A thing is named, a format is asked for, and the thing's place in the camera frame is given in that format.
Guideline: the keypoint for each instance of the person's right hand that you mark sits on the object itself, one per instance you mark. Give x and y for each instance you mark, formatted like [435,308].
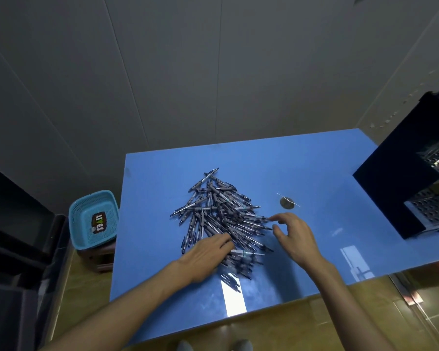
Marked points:
[301,244]

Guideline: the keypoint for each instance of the person's left hand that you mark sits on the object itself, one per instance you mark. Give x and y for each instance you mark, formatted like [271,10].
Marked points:
[205,257]

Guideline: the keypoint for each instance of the pile of grey pens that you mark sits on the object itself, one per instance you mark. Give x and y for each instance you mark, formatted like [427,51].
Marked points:
[219,208]

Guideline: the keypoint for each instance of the black tiered pen display stand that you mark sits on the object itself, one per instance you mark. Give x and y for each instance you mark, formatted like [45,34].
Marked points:
[395,171]

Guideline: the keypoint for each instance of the person's right forearm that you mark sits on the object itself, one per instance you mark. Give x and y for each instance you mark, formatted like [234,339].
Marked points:
[351,314]

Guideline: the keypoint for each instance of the person's left forearm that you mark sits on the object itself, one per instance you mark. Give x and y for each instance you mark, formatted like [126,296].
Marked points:
[113,314]

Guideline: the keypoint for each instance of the person's left grey shoe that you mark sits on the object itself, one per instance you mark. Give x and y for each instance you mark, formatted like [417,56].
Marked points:
[184,346]

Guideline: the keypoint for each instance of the person's grey shoe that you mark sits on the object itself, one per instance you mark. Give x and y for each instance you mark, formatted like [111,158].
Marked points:
[242,345]
[184,346]

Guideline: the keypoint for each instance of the person's right grey shoe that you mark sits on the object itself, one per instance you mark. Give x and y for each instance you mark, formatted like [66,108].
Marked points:
[242,345]

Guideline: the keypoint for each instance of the small round metal disc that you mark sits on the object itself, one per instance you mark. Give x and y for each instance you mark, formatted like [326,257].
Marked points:
[287,203]

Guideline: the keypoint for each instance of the blue table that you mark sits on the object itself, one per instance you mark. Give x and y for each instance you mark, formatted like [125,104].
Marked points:
[314,164]

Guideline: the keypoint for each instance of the brown plastic stool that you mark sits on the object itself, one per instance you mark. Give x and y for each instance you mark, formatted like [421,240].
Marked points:
[98,259]

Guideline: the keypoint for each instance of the blue plastic basket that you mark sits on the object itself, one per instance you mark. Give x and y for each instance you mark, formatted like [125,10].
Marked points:
[80,222]

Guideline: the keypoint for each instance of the black shelf unit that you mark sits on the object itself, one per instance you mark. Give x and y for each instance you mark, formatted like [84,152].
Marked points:
[14,270]

